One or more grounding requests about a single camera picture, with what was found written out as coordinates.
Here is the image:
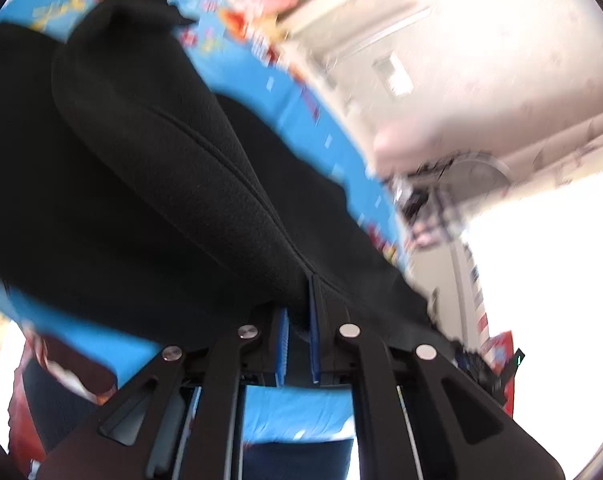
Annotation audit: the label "grey round fan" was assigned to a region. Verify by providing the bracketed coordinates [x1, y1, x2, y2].
[440, 153, 512, 205]

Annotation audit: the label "blue cartoon bed sheet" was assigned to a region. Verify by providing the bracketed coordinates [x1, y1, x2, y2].
[0, 0, 405, 445]

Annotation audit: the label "black pants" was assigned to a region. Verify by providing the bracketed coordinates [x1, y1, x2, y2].
[0, 0, 454, 356]

